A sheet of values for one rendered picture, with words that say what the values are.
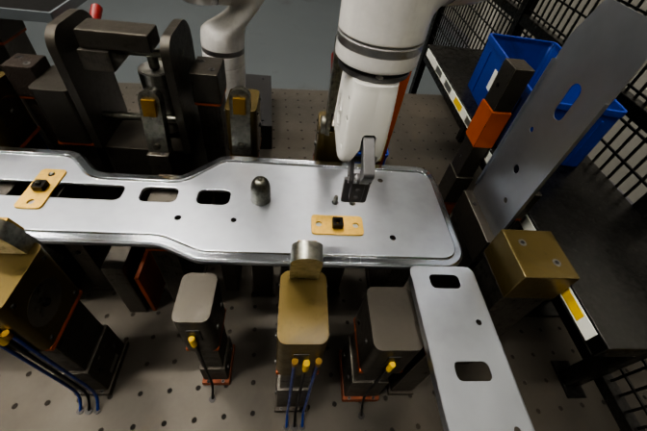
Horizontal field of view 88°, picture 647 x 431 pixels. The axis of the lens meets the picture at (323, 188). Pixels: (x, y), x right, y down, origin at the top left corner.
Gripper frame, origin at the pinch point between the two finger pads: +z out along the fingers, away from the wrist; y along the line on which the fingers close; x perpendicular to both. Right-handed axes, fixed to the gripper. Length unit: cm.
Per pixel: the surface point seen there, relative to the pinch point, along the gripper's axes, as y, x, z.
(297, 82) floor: -229, -7, 113
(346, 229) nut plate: 1.0, 1.1, 11.8
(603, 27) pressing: -5.5, 26.5, -19.1
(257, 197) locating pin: -3.4, -13.2, 10.1
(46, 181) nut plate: -5.5, -46.0, 10.8
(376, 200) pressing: -5.8, 7.2, 12.2
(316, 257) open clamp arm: 13.4, -4.9, 0.7
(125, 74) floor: -218, -141, 112
